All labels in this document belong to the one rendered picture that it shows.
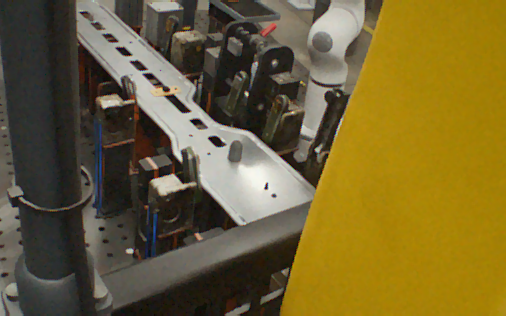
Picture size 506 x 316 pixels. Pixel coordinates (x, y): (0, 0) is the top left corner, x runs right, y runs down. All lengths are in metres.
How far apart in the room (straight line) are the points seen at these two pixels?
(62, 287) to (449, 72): 0.16
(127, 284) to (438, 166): 0.14
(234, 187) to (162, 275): 0.96
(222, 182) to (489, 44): 1.07
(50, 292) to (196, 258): 0.08
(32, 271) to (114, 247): 1.27
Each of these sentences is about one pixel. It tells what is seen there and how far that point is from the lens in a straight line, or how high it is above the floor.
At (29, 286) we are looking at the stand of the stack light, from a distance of 0.23.
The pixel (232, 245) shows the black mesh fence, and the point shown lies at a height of 1.55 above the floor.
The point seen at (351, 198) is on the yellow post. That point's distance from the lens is 0.23.
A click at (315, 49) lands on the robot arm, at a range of 1.70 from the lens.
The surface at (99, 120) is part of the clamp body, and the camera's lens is 1.41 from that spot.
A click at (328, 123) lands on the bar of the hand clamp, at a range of 1.26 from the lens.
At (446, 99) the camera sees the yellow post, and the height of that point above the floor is 1.66.
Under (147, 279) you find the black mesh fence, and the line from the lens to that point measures 0.26.
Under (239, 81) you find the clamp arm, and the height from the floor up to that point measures 1.08.
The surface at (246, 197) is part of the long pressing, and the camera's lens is 1.20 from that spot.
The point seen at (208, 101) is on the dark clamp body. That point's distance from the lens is 1.69.
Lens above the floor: 1.74
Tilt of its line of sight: 34 degrees down
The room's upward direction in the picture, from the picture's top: 10 degrees clockwise
